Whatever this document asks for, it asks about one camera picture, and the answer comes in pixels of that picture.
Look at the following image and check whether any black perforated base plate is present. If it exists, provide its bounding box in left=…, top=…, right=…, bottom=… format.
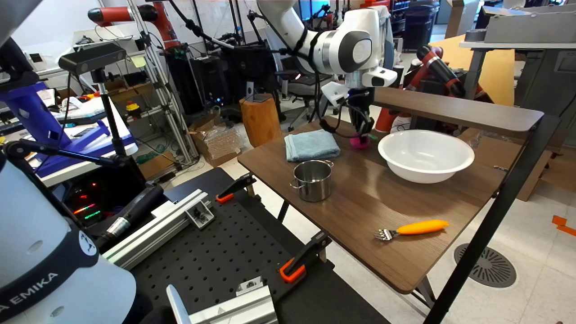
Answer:
left=129, top=168, right=393, bottom=324

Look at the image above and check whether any yellow board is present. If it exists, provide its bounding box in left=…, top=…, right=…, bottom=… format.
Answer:
left=431, top=33, right=519, bottom=108

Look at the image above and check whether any purple blue machine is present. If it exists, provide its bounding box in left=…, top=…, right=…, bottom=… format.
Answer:
left=0, top=25, right=141, bottom=189

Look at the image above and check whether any orange handled peeler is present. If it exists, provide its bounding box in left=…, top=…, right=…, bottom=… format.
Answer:
left=375, top=218, right=453, bottom=245

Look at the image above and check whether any orange black bar clamp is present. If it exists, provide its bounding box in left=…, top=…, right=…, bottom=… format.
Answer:
left=278, top=231, right=334, bottom=286
left=215, top=173, right=258, bottom=207

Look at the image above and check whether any open cardboard box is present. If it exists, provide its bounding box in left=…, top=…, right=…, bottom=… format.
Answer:
left=188, top=115, right=246, bottom=169

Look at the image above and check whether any black camera on tripod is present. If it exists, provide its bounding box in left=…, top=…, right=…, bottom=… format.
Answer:
left=57, top=42, right=130, bottom=159

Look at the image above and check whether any red black robot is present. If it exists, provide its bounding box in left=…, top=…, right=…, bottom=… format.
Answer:
left=375, top=43, right=492, bottom=135

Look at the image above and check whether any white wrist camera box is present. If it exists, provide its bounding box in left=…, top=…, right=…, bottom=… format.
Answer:
left=363, top=65, right=400, bottom=90

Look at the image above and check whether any black metal table frame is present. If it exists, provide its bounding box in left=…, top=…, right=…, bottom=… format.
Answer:
left=422, top=114, right=562, bottom=324

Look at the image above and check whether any black cylindrical handle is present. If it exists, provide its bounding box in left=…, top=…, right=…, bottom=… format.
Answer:
left=96, top=182, right=168, bottom=252

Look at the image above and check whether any grey office chair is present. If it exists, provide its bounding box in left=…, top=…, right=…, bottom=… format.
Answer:
left=260, top=22, right=343, bottom=133

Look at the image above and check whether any grey desk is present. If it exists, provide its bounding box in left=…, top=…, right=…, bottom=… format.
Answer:
left=460, top=4, right=576, bottom=115

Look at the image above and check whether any short aluminium extrusion bracket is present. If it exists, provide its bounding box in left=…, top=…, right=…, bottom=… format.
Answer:
left=165, top=276, right=280, bottom=324

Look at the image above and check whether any brown wooden cylinder stool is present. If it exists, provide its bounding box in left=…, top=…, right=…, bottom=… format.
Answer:
left=238, top=92, right=283, bottom=150

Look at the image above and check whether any black control box with lights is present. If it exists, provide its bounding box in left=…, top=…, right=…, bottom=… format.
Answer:
left=53, top=153, right=150, bottom=240

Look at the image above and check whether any folded blue cloth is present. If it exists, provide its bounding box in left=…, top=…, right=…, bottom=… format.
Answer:
left=283, top=128, right=343, bottom=164

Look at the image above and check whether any raised wooden shelf board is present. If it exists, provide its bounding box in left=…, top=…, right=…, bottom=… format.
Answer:
left=372, top=85, right=546, bottom=135

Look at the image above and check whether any small steel pot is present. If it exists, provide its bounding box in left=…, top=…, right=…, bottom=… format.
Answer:
left=291, top=159, right=337, bottom=204

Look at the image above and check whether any long aluminium extrusion rail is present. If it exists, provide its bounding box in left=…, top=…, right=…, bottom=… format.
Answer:
left=102, top=187, right=217, bottom=272

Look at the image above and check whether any round floor drain grate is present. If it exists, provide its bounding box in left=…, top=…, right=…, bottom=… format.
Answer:
left=453, top=241, right=519, bottom=290

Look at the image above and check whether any white plastic bowl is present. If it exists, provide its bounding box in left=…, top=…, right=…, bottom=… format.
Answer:
left=377, top=128, right=478, bottom=186

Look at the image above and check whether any metal rack frame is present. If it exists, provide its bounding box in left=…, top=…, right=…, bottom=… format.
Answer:
left=123, top=0, right=202, bottom=169

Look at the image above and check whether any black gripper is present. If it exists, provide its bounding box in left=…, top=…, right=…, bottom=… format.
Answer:
left=346, top=85, right=377, bottom=146

